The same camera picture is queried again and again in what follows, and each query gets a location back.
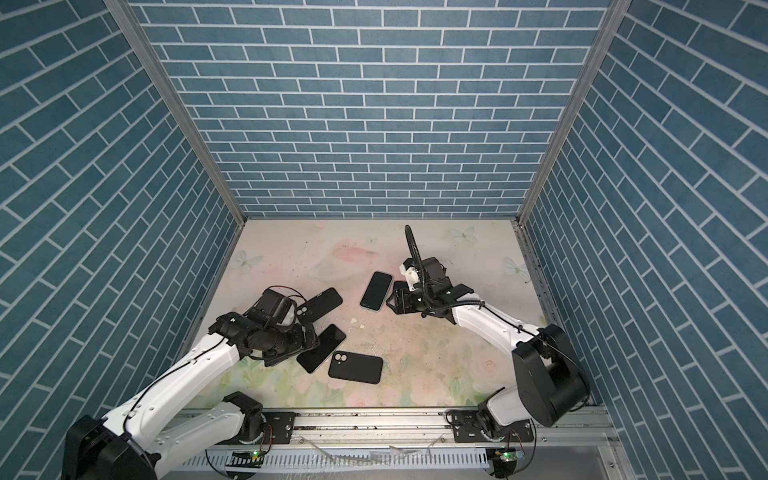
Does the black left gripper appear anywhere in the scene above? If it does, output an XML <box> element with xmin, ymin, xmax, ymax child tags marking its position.
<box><xmin>264</xmin><ymin>320</ymin><xmax>325</xmax><ymax>365</ymax></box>

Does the black phone face up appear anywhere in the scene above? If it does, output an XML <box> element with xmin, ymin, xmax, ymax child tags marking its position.
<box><xmin>296</xmin><ymin>324</ymin><xmax>346</xmax><ymax>374</ymax></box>

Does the blue phone black screen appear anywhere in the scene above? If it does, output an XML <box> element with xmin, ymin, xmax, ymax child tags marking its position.
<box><xmin>359</xmin><ymin>271</ymin><xmax>393</xmax><ymax>311</ymax></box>

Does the black case dual camera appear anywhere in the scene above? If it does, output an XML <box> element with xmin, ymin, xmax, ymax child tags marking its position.
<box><xmin>328</xmin><ymin>350</ymin><xmax>384</xmax><ymax>385</ymax></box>

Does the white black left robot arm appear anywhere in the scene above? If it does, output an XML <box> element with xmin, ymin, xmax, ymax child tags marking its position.
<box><xmin>61</xmin><ymin>312</ymin><xmax>319</xmax><ymax>479</ymax></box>

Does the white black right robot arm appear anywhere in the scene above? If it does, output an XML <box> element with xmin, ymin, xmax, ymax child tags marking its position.
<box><xmin>386</xmin><ymin>226</ymin><xmax>591</xmax><ymax>441</ymax></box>

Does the black phone case left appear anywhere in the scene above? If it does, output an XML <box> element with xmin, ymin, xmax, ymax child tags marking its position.
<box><xmin>296</xmin><ymin>287</ymin><xmax>343</xmax><ymax>325</ymax></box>

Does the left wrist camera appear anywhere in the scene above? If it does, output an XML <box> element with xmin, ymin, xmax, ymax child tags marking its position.
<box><xmin>244</xmin><ymin>288</ymin><xmax>297</xmax><ymax>327</ymax></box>

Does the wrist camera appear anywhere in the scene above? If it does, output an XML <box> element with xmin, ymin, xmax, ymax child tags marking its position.
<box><xmin>244</xmin><ymin>288</ymin><xmax>297</xmax><ymax>327</ymax></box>
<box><xmin>399</xmin><ymin>257</ymin><xmax>453</xmax><ymax>295</ymax></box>

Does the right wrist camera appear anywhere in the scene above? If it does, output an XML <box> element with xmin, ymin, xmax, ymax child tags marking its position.
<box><xmin>399</xmin><ymin>257</ymin><xmax>453</xmax><ymax>295</ymax></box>

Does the aluminium corner post right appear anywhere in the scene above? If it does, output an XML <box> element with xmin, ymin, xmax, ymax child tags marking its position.
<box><xmin>517</xmin><ymin>0</ymin><xmax>634</xmax><ymax>224</ymax></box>

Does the aluminium corner post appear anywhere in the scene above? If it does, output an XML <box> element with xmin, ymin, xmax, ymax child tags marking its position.
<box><xmin>104</xmin><ymin>0</ymin><xmax>247</xmax><ymax>226</ymax></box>
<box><xmin>517</xmin><ymin>0</ymin><xmax>634</xmax><ymax>224</ymax></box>

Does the aluminium corner post left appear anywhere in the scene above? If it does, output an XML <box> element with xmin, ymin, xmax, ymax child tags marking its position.
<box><xmin>104</xmin><ymin>0</ymin><xmax>247</xmax><ymax>226</ymax></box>

